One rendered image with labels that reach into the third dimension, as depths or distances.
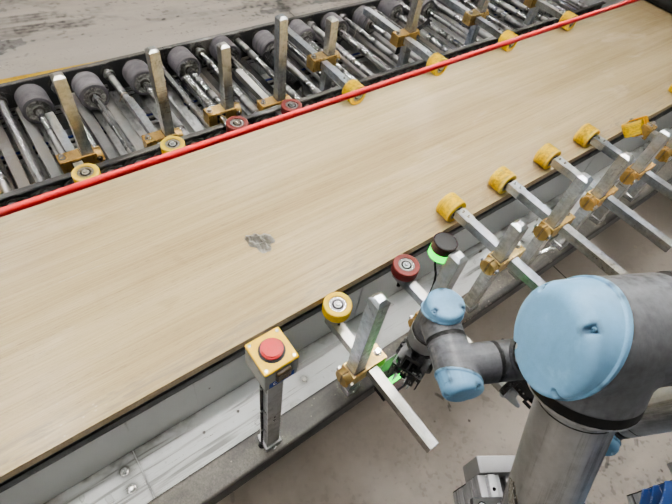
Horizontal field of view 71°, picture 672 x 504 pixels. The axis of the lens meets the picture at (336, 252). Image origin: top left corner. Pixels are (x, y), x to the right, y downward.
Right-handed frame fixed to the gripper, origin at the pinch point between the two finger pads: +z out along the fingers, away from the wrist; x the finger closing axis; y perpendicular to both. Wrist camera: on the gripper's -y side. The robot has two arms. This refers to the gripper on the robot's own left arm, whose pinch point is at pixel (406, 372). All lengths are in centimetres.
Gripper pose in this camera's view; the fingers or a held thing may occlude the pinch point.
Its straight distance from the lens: 120.0
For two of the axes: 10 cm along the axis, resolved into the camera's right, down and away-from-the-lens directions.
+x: 8.3, 5.0, -2.7
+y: -5.5, 6.1, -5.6
